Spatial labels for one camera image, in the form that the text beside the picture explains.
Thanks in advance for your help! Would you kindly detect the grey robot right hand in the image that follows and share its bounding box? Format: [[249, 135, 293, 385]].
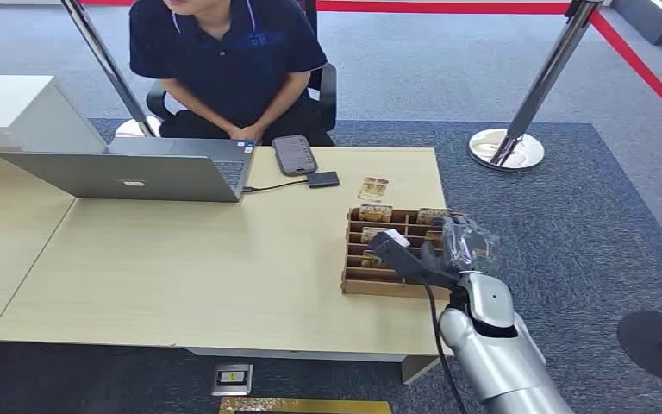
[[421, 216, 503, 275]]

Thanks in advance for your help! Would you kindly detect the wooden card organizer box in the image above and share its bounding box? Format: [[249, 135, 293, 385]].
[[340, 205, 464, 302]]

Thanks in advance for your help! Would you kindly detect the black card reader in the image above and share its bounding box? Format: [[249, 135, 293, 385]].
[[305, 170, 341, 190]]

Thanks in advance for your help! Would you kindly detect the person's hand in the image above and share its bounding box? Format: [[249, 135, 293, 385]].
[[227, 122, 267, 145]]

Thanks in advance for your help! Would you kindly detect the person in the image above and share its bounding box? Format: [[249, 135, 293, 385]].
[[128, 0, 336, 148]]

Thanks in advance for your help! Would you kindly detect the dark blue carpet rug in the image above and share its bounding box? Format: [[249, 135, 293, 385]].
[[0, 118, 662, 414]]

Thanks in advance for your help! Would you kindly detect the smartphone in dark case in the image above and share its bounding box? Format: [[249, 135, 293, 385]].
[[271, 135, 319, 177]]

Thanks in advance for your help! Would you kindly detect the black office chair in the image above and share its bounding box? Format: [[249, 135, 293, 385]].
[[145, 0, 339, 134]]

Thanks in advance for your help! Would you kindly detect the black round stand base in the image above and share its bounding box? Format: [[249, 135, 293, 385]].
[[616, 309, 662, 385]]

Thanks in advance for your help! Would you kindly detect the gold floor strip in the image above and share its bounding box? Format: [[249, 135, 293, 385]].
[[217, 397, 394, 414]]

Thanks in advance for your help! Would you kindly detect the red barrier belt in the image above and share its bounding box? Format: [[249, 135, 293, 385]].
[[315, 0, 573, 16], [586, 9, 662, 135]]

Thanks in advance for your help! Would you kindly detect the light wooden desk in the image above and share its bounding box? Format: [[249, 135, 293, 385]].
[[0, 147, 77, 342], [0, 146, 455, 386]]

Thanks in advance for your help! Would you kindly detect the silver floor socket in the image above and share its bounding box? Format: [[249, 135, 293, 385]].
[[210, 363, 254, 398]]

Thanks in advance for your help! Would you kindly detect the grey display platform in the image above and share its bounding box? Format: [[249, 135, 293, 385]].
[[610, 0, 662, 47]]

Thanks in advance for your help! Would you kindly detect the silver laptop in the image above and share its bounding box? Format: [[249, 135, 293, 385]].
[[0, 136, 257, 204]]

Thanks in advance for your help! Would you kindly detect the white cabinet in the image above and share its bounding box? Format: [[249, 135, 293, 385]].
[[0, 74, 110, 154]]

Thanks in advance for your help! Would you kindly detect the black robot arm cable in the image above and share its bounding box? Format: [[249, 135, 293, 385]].
[[423, 284, 469, 414]]

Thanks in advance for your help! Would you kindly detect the chrome stanchion post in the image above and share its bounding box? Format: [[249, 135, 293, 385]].
[[59, 0, 163, 140], [467, 0, 604, 172]]

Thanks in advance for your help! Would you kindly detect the black usb cable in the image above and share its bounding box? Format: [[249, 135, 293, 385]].
[[241, 179, 309, 195]]

